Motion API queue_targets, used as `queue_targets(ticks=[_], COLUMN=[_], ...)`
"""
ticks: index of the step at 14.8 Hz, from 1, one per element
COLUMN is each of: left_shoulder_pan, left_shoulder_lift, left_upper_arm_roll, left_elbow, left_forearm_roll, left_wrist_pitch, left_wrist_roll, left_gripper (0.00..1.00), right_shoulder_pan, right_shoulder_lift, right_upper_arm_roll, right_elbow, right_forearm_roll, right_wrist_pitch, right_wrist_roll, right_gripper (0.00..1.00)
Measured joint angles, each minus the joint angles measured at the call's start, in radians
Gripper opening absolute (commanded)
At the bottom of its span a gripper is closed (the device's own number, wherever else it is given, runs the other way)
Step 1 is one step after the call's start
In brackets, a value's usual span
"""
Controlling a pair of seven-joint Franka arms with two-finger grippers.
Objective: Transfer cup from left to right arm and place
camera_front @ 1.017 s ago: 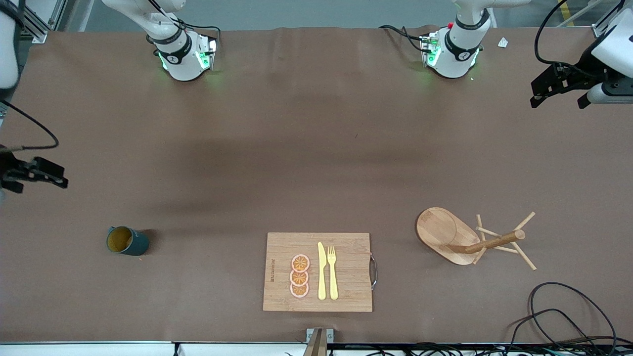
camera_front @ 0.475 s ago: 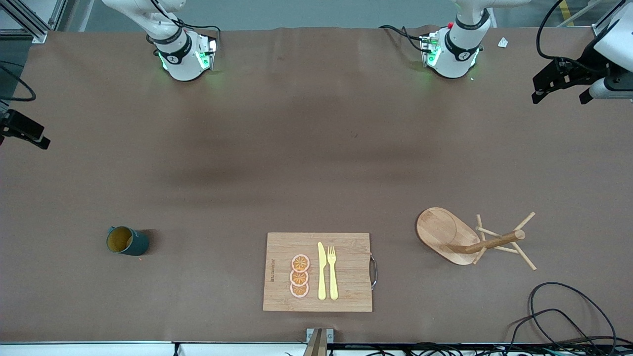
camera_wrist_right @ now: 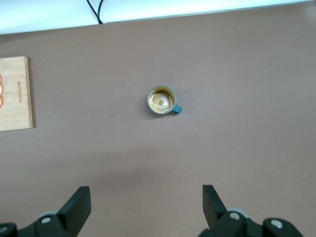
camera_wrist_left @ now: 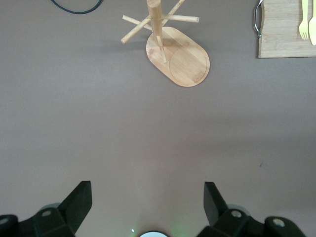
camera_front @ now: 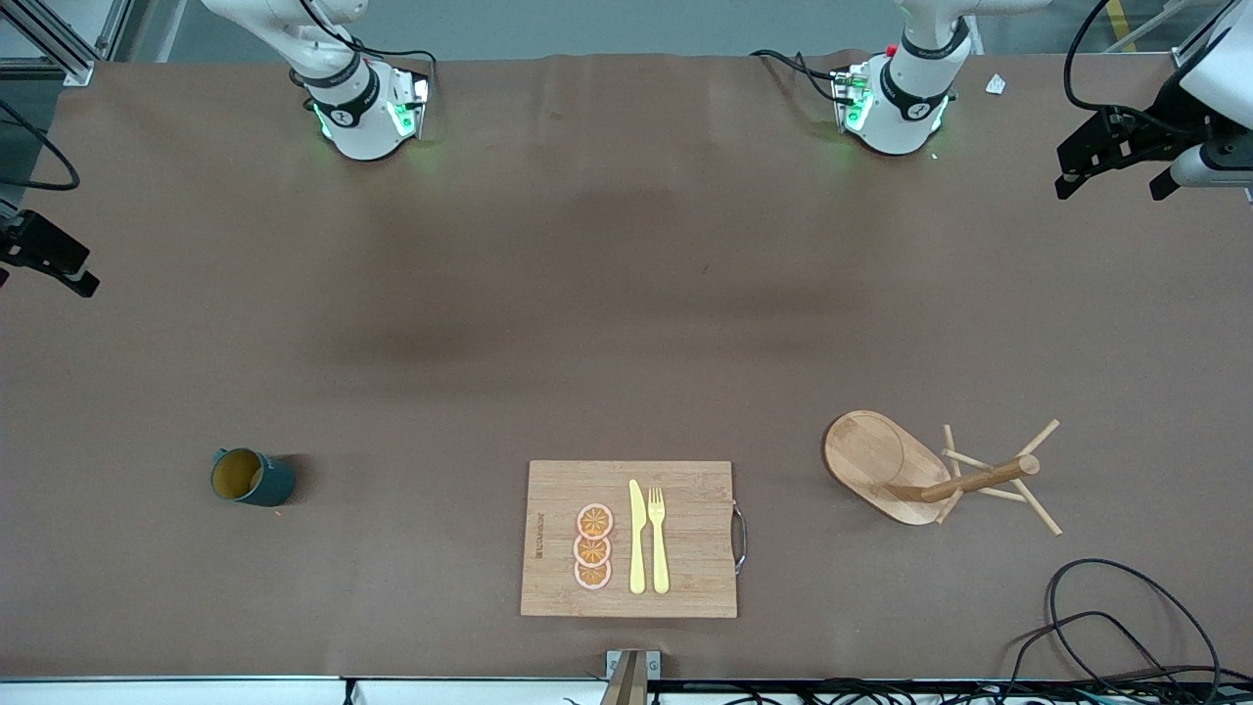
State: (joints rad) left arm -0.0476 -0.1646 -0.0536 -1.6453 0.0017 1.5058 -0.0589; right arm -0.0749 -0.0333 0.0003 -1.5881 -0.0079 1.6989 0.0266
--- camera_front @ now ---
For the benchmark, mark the yellow plastic fork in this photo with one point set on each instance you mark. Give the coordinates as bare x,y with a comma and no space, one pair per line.
658,548

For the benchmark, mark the wooden mug tree stand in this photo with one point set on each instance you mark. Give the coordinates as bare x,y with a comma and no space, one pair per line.
866,455

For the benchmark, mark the yellow plastic knife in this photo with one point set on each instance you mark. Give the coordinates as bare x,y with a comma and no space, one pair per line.
637,548

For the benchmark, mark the aluminium frame post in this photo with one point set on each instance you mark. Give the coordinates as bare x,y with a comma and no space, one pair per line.
1189,61
69,59

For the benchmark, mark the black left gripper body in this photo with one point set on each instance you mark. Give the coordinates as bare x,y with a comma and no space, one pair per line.
1158,125

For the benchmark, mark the metal mount bracket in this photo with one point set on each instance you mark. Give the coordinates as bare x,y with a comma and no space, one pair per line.
633,676

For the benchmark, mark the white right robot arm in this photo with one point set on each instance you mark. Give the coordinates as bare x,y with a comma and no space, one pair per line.
352,117

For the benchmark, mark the white table edge rail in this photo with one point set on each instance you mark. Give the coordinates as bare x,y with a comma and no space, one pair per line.
196,693

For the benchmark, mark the orange slice toy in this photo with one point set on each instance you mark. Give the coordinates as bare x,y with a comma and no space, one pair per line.
594,521
592,576
592,550

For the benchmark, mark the white paper scrap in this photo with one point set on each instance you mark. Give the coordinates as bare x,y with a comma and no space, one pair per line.
996,84

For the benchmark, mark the teal ribbed mug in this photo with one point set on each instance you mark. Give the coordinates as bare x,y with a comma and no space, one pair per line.
269,480

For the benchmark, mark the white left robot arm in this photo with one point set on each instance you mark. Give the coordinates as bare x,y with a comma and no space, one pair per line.
910,108

